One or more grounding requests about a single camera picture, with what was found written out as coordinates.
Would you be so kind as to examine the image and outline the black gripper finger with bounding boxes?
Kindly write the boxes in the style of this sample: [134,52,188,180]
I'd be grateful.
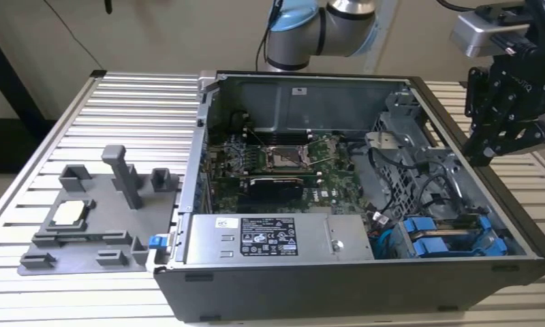
[462,67,512,168]
[495,117,545,157]

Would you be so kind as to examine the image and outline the hard disk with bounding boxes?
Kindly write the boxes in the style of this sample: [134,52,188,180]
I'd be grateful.
[402,214,495,238]

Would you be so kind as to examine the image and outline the grey metal disk bay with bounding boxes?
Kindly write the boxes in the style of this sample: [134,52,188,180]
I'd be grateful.
[364,91,515,260]

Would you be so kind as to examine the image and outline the blue disk carrier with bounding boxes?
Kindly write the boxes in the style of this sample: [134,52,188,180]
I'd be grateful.
[408,235,511,258]

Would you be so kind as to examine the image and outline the metal socket cover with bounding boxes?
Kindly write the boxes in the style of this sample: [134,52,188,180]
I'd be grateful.
[302,135,344,165]

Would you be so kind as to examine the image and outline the green motherboard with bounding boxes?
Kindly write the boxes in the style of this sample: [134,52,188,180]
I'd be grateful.
[207,131,376,216]

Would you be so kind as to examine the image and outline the CPU socket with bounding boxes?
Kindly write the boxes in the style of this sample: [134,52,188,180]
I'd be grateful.
[258,144,311,170]

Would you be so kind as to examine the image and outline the black graphics card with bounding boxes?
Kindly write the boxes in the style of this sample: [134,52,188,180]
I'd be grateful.
[239,174,307,207]

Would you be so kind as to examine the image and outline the silver power supply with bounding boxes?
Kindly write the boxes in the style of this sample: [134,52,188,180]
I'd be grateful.
[183,213,376,267]

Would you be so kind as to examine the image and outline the thin metal locking lever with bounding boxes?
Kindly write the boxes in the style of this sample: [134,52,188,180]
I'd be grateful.
[243,123,275,151]

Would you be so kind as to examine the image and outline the open black PC case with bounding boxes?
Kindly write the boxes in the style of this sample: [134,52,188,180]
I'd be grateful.
[154,69,545,323]

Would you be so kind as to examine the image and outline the blue case latch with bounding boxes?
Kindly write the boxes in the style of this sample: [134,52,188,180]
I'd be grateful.
[147,234,170,252]

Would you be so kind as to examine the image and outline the grey parts rack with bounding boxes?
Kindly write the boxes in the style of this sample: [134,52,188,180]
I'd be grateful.
[16,144,183,276]

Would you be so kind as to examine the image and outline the silver CPU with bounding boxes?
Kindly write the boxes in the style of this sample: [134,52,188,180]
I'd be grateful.
[48,200,96,226]

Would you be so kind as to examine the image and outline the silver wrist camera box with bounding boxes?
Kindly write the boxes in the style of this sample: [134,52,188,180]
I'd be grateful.
[450,9,540,58]

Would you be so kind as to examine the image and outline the black disk wire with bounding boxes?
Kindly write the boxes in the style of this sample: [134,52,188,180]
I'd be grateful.
[367,144,482,222]

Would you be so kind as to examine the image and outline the blue disk wire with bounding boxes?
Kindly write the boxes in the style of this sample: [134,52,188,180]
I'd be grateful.
[372,227,400,260]

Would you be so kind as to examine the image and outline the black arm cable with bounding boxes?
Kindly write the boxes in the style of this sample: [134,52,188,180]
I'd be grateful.
[254,0,286,69]

